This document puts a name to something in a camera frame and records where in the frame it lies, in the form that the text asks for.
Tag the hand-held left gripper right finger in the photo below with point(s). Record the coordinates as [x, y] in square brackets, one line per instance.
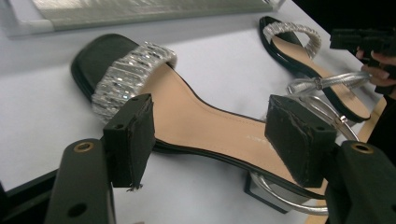
[299, 143]

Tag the clear two-tier shoe rack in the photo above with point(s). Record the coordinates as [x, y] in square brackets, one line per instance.
[130, 12]

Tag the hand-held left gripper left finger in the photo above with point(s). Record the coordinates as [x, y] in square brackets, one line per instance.
[130, 143]

